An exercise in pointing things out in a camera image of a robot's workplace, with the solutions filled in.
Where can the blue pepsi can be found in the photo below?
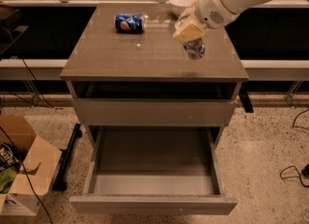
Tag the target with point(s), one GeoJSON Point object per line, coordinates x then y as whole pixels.
{"type": "Point", "coordinates": [129, 23]}

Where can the white bowl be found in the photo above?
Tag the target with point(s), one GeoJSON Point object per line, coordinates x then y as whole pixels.
{"type": "Point", "coordinates": [177, 7]}

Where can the open middle drawer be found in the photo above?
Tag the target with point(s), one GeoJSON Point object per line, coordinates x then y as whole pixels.
{"type": "Point", "coordinates": [154, 170]}

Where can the green snack bag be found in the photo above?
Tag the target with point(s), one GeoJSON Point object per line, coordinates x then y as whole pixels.
{"type": "Point", "coordinates": [7, 178]}

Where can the silver redbull can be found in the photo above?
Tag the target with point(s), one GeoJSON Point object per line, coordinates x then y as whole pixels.
{"type": "Point", "coordinates": [195, 49]}

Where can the closed upper drawer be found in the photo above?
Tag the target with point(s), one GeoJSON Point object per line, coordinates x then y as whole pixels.
{"type": "Point", "coordinates": [106, 112]}

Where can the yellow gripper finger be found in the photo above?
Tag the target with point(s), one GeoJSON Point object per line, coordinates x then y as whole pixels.
{"type": "Point", "coordinates": [188, 11]}
{"type": "Point", "coordinates": [188, 30]}

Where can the dark snack bag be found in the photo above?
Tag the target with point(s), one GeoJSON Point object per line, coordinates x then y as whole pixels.
{"type": "Point", "coordinates": [7, 157]}

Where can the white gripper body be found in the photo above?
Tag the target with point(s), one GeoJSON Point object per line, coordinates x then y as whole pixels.
{"type": "Point", "coordinates": [211, 8]}

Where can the brown cardboard box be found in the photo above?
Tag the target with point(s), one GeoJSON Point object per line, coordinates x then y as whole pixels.
{"type": "Point", "coordinates": [39, 160]}

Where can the grey drawer cabinet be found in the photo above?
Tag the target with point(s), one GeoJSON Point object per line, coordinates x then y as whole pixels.
{"type": "Point", "coordinates": [152, 66]}

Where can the black table leg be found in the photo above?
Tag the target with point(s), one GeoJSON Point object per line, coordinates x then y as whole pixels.
{"type": "Point", "coordinates": [245, 100]}

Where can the black floor bar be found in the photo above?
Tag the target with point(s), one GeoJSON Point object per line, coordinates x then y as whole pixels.
{"type": "Point", "coordinates": [60, 183]}

